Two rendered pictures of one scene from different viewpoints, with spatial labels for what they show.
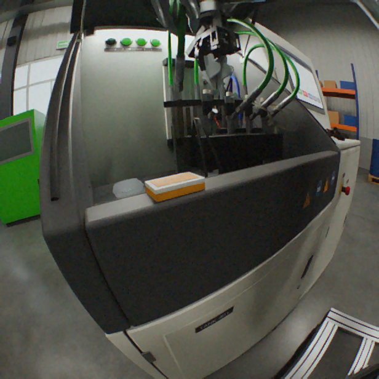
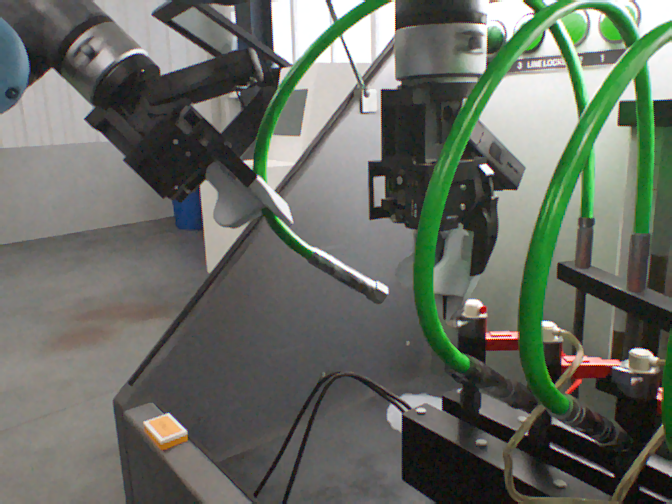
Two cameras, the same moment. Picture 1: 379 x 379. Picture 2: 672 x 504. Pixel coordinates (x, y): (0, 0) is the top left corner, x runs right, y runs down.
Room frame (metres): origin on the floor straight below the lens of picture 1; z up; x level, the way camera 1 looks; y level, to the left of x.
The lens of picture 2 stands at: (0.28, -0.57, 1.29)
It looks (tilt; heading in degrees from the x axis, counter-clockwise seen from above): 14 degrees down; 83
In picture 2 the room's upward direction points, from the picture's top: 2 degrees counter-clockwise
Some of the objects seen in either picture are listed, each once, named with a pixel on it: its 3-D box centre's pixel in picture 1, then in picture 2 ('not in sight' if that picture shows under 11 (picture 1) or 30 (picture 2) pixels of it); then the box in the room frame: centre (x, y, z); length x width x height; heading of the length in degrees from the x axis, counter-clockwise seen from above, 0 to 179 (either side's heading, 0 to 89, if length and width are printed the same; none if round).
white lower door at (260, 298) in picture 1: (255, 324); not in sight; (0.26, -0.18, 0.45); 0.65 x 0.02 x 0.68; 120
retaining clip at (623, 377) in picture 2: not in sight; (629, 371); (0.55, -0.20, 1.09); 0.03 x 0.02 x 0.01; 30
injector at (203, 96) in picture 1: (211, 133); (463, 415); (0.47, -0.06, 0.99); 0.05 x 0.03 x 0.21; 30
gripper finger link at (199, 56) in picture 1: (204, 55); not in sight; (0.44, -0.06, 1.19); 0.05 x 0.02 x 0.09; 120
